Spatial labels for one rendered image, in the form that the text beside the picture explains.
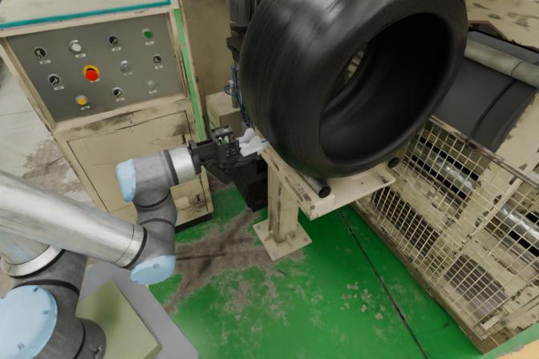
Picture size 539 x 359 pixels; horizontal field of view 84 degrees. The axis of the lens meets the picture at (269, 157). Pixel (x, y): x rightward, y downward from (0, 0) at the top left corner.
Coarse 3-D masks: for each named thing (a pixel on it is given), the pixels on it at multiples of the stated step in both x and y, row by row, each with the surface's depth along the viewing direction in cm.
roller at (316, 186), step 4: (300, 172) 97; (304, 176) 96; (308, 176) 94; (308, 180) 94; (312, 180) 93; (316, 180) 92; (320, 180) 92; (312, 184) 93; (316, 184) 92; (320, 184) 91; (324, 184) 91; (312, 188) 93; (316, 188) 91; (320, 188) 90; (324, 188) 90; (328, 188) 90; (316, 192) 92; (320, 192) 90; (324, 192) 90; (328, 192) 92; (320, 196) 91; (324, 196) 92
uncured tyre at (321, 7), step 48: (288, 0) 65; (336, 0) 57; (384, 0) 57; (432, 0) 62; (288, 48) 61; (336, 48) 58; (384, 48) 104; (432, 48) 90; (288, 96) 64; (336, 96) 111; (384, 96) 107; (432, 96) 87; (288, 144) 72; (336, 144) 106; (384, 144) 93
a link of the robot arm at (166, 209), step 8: (168, 192) 74; (160, 200) 72; (168, 200) 74; (136, 208) 73; (144, 208) 71; (152, 208) 71; (160, 208) 73; (168, 208) 75; (144, 216) 71; (152, 216) 71; (160, 216) 71; (168, 216) 73; (176, 216) 80; (136, 224) 71
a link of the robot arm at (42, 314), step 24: (24, 288) 69; (48, 288) 72; (72, 288) 77; (0, 312) 65; (24, 312) 65; (48, 312) 66; (72, 312) 74; (0, 336) 62; (24, 336) 62; (48, 336) 66; (72, 336) 73
